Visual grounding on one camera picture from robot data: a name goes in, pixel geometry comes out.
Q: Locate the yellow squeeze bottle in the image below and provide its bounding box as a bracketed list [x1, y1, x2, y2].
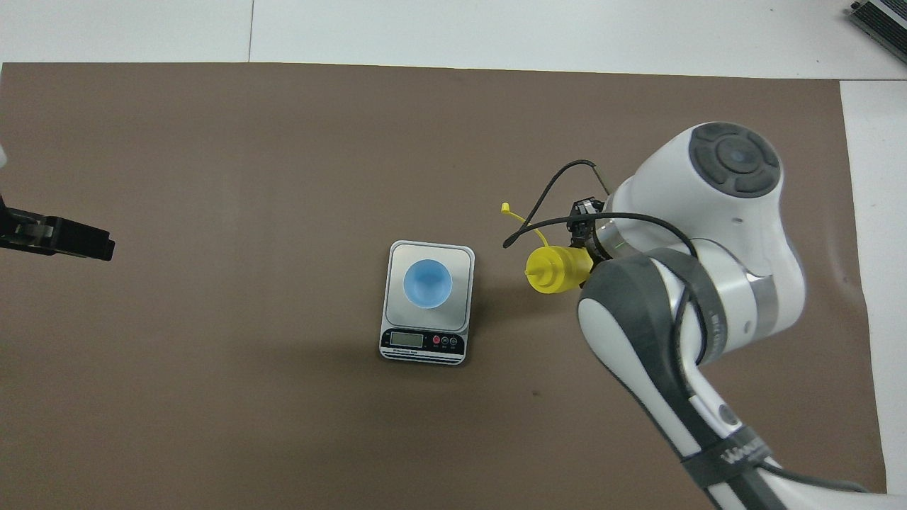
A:
[500, 203, 595, 295]

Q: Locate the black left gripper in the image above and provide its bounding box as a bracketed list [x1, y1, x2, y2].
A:
[0, 197, 116, 262]

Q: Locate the light blue plastic cup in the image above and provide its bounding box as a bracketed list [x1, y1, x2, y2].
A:
[402, 259, 454, 310]

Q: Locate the grey metal device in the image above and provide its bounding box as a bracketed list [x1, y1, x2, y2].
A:
[849, 0, 907, 68]

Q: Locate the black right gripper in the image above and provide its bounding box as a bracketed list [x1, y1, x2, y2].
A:
[570, 199, 605, 249]

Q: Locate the silver digital kitchen scale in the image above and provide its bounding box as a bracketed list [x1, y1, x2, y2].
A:
[378, 240, 476, 367]

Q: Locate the brown table mat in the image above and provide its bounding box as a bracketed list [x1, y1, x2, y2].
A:
[0, 62, 890, 510]

